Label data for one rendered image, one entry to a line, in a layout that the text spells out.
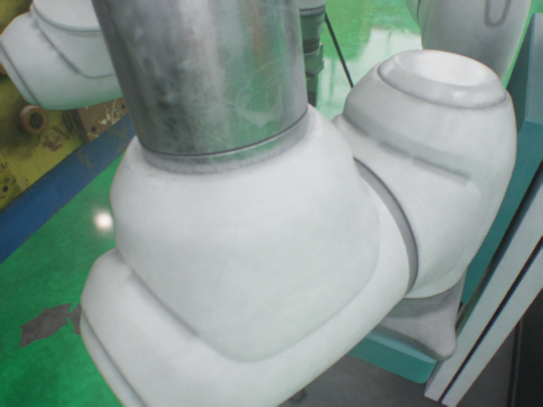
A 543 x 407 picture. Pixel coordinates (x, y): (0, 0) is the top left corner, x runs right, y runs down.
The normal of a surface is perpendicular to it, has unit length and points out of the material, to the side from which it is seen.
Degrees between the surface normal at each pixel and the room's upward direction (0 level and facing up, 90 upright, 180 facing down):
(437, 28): 88
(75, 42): 87
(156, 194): 47
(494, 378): 0
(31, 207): 90
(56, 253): 0
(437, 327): 15
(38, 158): 90
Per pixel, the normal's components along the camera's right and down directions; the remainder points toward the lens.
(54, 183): 0.92, 0.25
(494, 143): 0.41, 0.18
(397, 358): -0.46, 0.62
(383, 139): -0.73, 0.42
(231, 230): -0.01, 0.02
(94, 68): 0.52, 0.69
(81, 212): -0.03, -0.73
